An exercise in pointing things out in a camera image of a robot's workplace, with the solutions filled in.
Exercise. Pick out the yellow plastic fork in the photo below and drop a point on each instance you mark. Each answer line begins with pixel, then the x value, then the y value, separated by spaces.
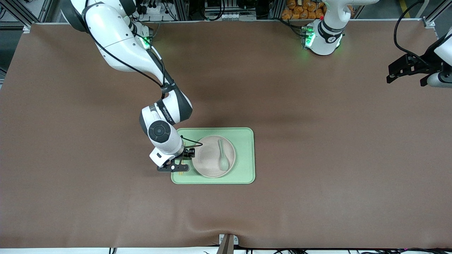
pixel 180 173

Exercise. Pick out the beige round plate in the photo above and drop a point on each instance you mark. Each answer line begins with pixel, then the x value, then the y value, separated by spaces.
pixel 208 158

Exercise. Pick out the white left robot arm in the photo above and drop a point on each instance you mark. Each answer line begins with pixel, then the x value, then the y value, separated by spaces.
pixel 325 38

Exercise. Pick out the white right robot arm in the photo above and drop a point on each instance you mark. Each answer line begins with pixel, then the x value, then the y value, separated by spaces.
pixel 116 38

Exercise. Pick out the pale green plastic spoon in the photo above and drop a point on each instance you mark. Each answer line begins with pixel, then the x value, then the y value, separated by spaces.
pixel 224 162

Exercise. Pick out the light green rectangular tray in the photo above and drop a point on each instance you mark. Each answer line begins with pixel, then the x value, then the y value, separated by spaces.
pixel 247 155

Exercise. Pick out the orange packaged goods pile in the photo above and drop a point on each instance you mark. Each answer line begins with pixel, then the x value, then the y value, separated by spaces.
pixel 296 8

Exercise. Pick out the white terminal strip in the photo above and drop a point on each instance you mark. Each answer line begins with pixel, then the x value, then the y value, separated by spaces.
pixel 229 16

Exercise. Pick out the white power strip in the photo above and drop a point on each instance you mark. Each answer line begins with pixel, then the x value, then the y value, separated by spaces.
pixel 155 7

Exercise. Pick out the aluminium frame strut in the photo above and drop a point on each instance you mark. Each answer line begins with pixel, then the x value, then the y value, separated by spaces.
pixel 436 14
pixel 21 10

